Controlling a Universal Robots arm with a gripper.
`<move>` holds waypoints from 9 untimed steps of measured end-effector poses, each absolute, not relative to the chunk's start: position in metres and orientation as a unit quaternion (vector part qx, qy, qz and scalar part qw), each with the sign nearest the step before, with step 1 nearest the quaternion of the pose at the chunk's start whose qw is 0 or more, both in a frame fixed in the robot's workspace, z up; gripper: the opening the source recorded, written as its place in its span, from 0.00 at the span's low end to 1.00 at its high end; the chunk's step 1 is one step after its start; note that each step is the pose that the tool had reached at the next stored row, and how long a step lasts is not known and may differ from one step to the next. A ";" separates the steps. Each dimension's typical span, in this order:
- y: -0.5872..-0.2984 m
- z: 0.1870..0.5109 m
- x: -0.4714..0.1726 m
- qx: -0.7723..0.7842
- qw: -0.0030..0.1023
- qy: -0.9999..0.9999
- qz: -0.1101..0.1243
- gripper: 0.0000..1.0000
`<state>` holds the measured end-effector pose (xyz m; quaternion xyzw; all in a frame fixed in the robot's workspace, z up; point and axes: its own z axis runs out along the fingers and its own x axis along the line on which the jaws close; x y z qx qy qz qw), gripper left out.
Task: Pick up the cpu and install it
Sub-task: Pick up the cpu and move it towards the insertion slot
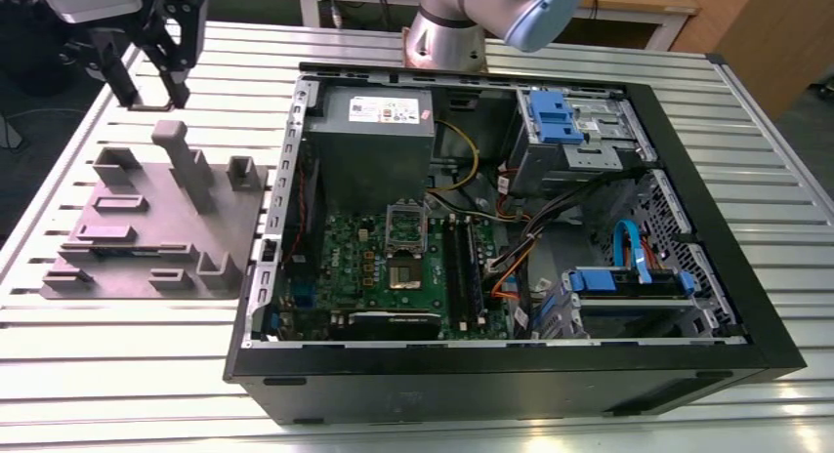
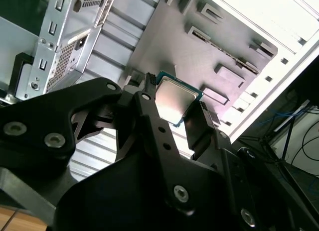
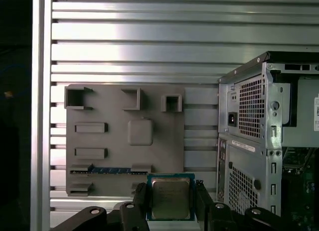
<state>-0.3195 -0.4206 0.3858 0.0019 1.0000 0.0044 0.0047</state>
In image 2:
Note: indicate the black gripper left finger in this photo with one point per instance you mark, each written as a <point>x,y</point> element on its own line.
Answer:
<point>35,121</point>

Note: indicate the silver CPU chip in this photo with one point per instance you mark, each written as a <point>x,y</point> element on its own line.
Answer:
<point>174,96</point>

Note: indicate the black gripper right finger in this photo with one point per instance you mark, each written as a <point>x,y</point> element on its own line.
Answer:
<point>202,136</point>

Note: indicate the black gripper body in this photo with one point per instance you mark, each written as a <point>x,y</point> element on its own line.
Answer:
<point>119,203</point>

